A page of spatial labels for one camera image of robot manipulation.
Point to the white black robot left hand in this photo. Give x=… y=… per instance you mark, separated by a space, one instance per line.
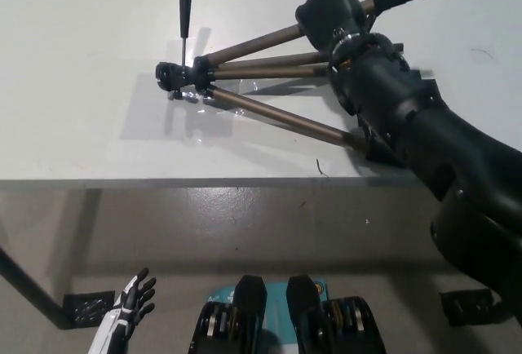
x=136 y=295

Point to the bronze and black camera tripod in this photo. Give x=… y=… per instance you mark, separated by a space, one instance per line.
x=269 y=103

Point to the black metal table leg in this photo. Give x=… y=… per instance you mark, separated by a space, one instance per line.
x=32 y=290

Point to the black perforated floor plate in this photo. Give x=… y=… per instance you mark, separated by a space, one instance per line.
x=87 y=307
x=469 y=307

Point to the clear plastic tape patch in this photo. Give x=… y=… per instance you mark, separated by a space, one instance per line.
x=228 y=103

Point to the thin curved dark thread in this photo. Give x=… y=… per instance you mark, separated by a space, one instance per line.
x=484 y=53

